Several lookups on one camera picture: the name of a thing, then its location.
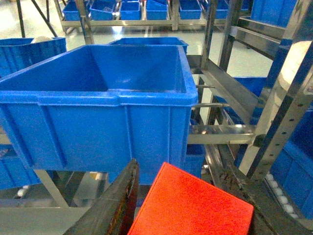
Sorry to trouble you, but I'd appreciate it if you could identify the blue bin lower left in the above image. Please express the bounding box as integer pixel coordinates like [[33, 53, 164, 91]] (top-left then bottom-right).
[[0, 144, 41, 190]]

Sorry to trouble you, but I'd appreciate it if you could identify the stainless steel shelf frame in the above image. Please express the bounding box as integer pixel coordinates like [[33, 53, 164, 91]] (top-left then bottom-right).
[[0, 0, 313, 235]]

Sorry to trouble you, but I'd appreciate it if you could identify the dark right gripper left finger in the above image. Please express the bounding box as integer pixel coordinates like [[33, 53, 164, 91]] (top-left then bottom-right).
[[65, 159, 139, 235]]

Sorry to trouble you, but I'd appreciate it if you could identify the large blue plastic bin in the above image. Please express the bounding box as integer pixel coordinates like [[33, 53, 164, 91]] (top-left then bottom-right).
[[0, 45, 198, 185]]

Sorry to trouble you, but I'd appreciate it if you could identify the blue bin left shelf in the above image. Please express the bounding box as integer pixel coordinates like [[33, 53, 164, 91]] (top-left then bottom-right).
[[0, 37, 67, 77]]

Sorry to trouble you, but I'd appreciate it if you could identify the white roller track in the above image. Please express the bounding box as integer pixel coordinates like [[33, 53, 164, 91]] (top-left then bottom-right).
[[265, 173, 299, 219]]

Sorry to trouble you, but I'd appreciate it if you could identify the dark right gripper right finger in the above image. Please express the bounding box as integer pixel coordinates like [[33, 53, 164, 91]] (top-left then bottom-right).
[[218, 144, 312, 235]]

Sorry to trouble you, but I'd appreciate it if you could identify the far rack of blue bins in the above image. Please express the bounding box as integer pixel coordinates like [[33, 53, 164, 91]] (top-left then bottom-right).
[[60, 0, 253, 21]]

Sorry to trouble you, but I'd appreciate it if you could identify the blue bin behind large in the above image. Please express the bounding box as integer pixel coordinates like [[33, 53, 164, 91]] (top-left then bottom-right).
[[108, 37, 189, 53]]

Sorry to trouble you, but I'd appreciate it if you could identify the red magnetic block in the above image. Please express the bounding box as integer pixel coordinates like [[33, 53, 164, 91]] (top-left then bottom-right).
[[128, 163, 254, 235]]

